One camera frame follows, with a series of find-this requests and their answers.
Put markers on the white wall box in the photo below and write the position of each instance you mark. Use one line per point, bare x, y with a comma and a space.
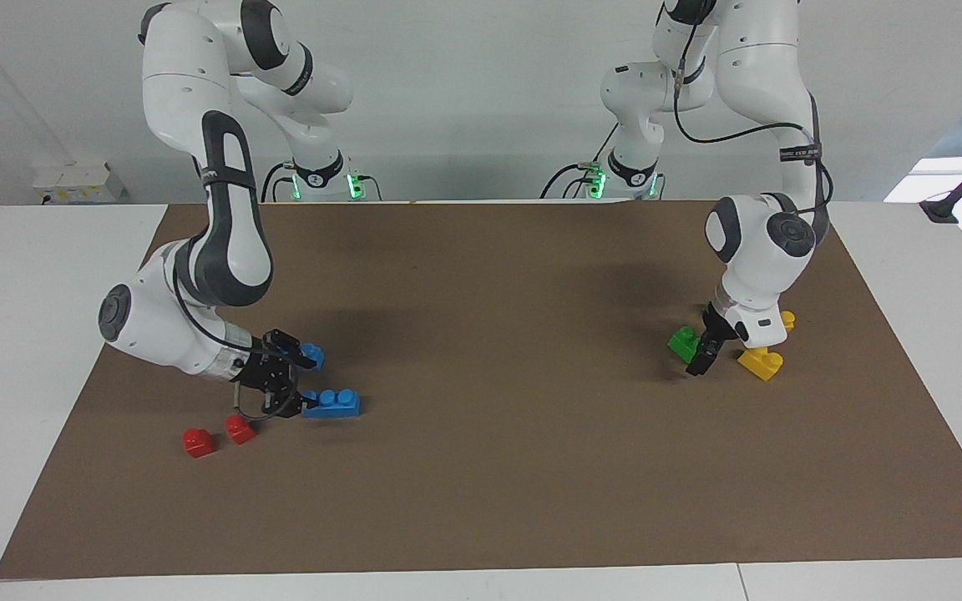
72, 184

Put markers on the blue three-stud toy brick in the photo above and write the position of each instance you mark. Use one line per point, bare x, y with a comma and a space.
332, 405
314, 355

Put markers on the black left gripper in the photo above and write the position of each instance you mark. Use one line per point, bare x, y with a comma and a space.
716, 330

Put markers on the brown table mat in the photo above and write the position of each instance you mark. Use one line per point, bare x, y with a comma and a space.
498, 467

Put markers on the yellow two-stud toy brick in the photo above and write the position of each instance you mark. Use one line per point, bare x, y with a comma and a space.
788, 321
761, 363

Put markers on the white panel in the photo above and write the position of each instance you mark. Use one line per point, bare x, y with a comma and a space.
915, 188

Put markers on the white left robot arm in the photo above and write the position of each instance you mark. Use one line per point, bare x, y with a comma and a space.
761, 250

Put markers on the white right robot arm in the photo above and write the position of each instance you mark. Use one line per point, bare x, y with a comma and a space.
230, 234

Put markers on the green two-stud toy brick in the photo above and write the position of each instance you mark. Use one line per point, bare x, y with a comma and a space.
683, 342

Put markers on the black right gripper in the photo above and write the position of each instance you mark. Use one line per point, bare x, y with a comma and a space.
264, 371

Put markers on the red one-stud toy brick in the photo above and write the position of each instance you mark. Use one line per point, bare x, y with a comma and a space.
240, 430
198, 443

